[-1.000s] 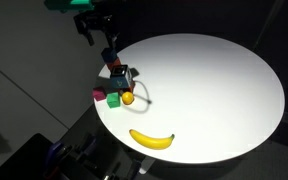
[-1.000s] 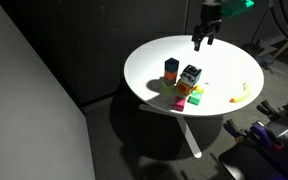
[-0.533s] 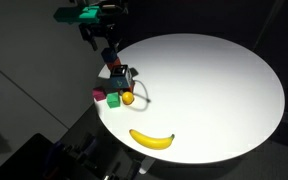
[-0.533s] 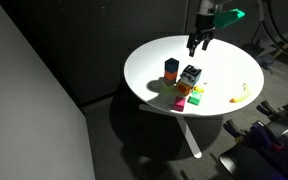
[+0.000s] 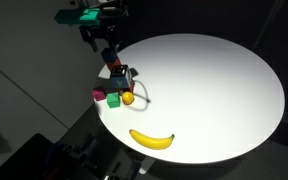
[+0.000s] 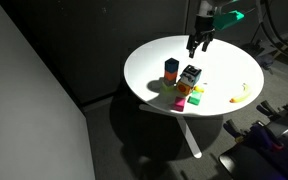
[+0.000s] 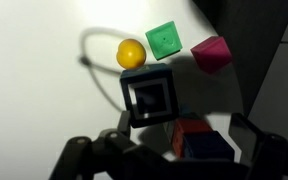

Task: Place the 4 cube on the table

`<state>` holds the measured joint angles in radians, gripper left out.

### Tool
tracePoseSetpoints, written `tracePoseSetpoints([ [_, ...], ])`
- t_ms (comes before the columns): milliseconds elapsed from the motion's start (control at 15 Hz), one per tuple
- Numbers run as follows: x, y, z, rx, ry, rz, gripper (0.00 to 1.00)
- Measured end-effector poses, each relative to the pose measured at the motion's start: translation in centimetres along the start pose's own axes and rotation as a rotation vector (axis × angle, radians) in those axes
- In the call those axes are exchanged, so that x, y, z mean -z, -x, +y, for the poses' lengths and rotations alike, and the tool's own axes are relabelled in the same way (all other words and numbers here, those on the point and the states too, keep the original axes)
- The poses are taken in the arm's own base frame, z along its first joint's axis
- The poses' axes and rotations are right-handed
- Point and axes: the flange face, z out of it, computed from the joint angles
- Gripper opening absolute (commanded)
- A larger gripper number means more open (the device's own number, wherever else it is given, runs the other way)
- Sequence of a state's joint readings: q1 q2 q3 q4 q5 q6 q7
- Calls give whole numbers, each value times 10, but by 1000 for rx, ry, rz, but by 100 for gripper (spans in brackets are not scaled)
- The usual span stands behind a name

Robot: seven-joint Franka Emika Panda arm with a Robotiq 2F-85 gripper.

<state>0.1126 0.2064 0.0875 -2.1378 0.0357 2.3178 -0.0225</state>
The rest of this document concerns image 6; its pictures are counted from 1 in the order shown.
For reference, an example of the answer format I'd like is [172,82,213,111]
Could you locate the small yellow block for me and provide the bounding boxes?
[193,85,205,94]

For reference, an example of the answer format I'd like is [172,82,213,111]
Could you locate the lime green cube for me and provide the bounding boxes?
[161,82,176,93]

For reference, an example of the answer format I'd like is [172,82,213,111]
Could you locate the yellow banana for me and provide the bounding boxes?
[229,82,253,104]

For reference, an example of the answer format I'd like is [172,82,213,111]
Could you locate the pink block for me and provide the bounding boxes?
[172,96,187,113]

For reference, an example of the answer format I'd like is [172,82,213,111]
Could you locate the white blue number cube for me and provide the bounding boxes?
[179,64,203,88]

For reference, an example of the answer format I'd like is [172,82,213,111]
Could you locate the white table base legs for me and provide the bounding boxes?
[138,103,203,160]

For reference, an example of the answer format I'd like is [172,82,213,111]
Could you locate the orange cube with red circle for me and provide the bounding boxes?
[175,81,194,97]

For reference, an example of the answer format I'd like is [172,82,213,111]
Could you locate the purple clamp with orange trigger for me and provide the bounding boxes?
[249,121,285,151]

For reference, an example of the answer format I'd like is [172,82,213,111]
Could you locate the black spring clamp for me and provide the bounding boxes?
[223,118,249,143]
[256,99,282,118]

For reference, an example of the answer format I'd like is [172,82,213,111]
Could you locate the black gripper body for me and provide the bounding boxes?
[191,14,217,39]

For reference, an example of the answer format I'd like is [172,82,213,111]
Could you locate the plain orange cube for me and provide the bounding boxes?
[163,69,179,83]

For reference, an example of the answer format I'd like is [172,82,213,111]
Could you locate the thick black cable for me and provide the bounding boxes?
[254,0,288,63]

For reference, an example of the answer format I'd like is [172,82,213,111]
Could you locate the teal camera mount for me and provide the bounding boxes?
[212,9,245,32]

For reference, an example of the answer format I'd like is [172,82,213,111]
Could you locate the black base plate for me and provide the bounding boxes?
[218,142,288,180]

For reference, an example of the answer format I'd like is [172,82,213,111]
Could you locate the green block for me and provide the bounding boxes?
[187,91,204,107]

